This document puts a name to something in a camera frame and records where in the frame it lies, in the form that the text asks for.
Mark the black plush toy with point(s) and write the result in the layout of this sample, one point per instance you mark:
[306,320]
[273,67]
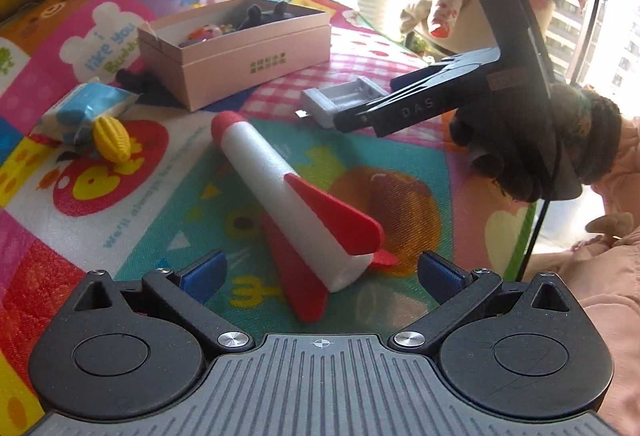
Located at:
[255,16]

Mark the white plant pot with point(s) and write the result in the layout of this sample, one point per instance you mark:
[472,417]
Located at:
[380,11]

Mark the colourful printed play mat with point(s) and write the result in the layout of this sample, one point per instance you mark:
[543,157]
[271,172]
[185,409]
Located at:
[150,176]

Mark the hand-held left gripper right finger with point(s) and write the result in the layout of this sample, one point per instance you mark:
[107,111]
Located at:
[442,276]

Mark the person's pink clothing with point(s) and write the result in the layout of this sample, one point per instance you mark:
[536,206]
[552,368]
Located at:
[615,316]

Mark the pink cardboard box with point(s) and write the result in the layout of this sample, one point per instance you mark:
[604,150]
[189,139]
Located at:
[225,66]

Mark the white and red toy rocket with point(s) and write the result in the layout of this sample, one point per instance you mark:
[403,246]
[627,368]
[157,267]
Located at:
[280,176]

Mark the person's right hand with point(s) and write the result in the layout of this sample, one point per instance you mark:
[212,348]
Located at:
[500,156]

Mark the yellow ribbed toy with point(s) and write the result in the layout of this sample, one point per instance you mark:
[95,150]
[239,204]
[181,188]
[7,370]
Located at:
[112,141]

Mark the grey plastic tray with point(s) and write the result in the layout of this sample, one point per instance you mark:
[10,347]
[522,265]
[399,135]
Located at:
[325,103]

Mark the pink bird toy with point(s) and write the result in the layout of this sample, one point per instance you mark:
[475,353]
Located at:
[200,35]

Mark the blue tissue pack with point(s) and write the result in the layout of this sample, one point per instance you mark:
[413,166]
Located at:
[85,108]

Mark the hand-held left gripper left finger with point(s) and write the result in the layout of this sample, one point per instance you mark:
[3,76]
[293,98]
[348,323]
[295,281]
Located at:
[202,276]

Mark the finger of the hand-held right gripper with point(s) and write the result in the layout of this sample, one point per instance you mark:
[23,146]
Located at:
[407,81]
[355,118]

